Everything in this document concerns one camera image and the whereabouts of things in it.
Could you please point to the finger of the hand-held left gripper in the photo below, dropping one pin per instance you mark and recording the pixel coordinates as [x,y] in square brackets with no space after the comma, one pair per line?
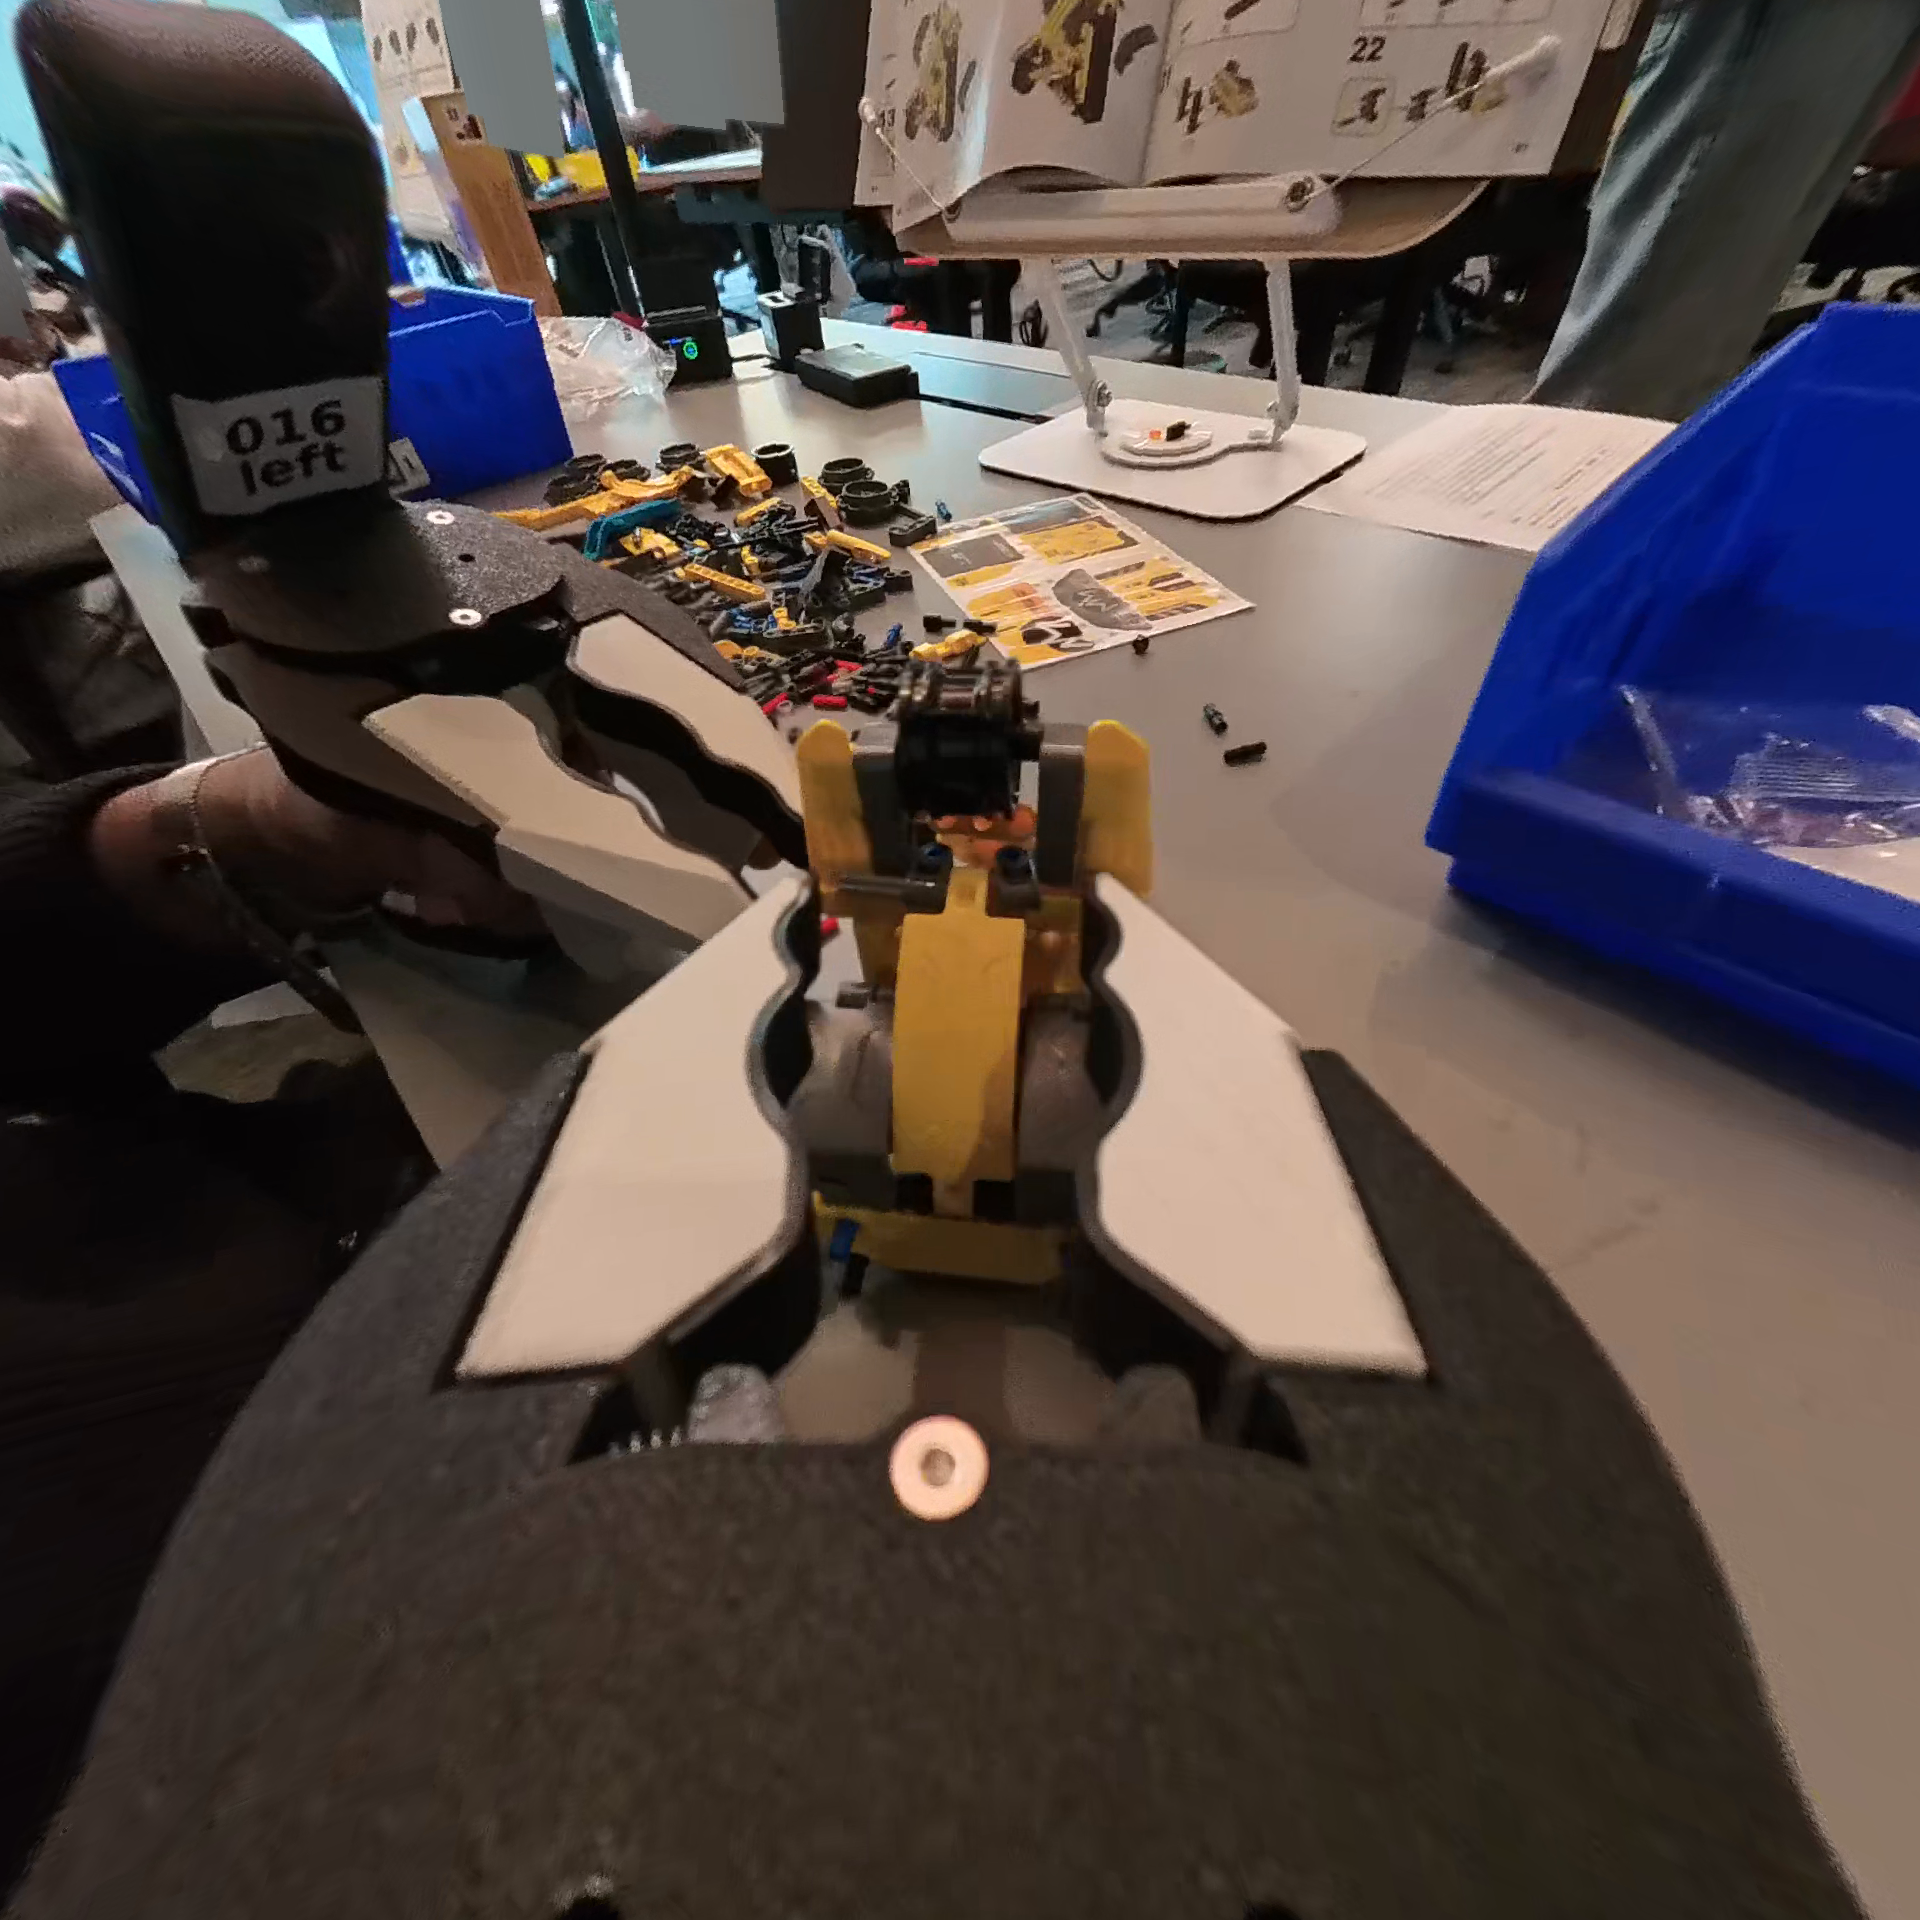
[675,691]
[495,764]

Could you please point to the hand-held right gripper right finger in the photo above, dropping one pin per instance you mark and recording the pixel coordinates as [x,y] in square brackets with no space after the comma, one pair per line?
[1244,1185]

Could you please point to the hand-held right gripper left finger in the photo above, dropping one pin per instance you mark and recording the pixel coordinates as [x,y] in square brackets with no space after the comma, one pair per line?
[645,1201]

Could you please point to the yellow toy brick vehicle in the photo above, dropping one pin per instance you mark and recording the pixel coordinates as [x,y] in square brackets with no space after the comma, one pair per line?
[953,1020]

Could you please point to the person's left forearm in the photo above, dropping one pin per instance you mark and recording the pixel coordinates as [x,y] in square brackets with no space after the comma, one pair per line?
[60,931]

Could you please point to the person's left hand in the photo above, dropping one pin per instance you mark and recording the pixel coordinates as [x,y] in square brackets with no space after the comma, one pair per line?
[255,841]

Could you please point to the pile of toy brick pieces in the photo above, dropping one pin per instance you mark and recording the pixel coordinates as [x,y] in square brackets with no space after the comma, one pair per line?
[721,554]

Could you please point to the blue plastic storage bin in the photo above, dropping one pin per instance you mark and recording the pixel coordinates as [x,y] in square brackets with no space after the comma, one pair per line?
[1724,601]
[480,391]

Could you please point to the crumpled clear plastic bag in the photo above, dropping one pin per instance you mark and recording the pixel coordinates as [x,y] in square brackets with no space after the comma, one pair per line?
[600,375]

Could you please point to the black charger with green light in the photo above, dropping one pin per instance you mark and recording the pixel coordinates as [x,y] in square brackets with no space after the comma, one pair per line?
[687,349]

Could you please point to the black power adapter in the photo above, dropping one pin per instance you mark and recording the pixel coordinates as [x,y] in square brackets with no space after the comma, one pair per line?
[854,375]

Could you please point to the brown cardboard box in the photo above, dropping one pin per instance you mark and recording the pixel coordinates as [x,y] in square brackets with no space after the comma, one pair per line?
[489,210]

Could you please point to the small black box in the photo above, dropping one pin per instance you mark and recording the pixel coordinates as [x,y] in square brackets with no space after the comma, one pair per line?
[789,326]

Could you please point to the yellow sticker sheet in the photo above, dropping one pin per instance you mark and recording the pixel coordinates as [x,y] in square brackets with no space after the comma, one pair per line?
[1050,578]

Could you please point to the black pole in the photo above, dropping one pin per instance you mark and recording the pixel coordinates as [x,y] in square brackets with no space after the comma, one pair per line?
[608,165]

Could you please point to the white book stand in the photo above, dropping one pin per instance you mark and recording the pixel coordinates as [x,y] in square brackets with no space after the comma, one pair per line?
[1185,473]

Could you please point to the person's torso in dark sweater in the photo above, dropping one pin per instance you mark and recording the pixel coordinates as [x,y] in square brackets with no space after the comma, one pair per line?
[120,1424]

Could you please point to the printed paper sheet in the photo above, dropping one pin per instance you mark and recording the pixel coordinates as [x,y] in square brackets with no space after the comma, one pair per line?
[1500,473]

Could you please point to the open instruction booklet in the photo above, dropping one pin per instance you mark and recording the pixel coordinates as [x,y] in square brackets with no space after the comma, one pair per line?
[1274,90]

